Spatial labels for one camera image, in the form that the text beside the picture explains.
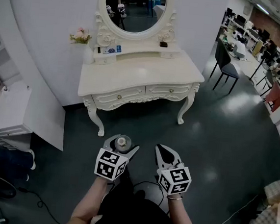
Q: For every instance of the small black square case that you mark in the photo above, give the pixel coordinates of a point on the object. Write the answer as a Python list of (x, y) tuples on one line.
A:
[(164, 44)]

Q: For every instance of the white low cabinet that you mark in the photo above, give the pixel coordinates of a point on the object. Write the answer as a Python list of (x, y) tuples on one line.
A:
[(9, 111)]

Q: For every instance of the pink flower bouquet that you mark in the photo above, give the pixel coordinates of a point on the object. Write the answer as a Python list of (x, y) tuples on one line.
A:
[(81, 35)]

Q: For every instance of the blue and white flat packet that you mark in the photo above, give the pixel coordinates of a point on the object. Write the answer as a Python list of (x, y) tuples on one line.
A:
[(111, 49)]

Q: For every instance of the person's left forearm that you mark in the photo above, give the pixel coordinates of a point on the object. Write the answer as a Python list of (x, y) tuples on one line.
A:
[(89, 202)]

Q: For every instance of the checked cloth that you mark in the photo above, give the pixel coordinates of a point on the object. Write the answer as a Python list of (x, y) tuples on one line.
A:
[(267, 219)]

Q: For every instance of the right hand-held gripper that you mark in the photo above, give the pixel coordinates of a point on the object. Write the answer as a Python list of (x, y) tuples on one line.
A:
[(175, 180)]

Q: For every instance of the person's right forearm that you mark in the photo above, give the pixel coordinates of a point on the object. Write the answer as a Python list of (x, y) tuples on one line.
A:
[(181, 216)]

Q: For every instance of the white framed oval mirror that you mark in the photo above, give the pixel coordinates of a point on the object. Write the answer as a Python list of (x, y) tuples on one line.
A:
[(102, 19)]

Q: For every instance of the dark grey chair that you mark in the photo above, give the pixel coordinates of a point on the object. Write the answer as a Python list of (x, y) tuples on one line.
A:
[(223, 55)]

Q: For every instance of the person's black clothing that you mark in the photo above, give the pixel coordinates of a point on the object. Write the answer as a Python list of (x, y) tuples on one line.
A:
[(132, 219)]

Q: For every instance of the white carved dressing table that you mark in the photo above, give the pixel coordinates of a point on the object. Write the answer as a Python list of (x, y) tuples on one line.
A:
[(138, 74)]

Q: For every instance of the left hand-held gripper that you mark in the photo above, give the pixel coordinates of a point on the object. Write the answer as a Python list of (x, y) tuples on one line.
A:
[(110, 164)]

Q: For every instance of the red chair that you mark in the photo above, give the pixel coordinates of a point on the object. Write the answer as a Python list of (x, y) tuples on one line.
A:
[(277, 96)]

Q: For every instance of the black lipstick tube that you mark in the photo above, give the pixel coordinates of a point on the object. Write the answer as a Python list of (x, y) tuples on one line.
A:
[(98, 50)]

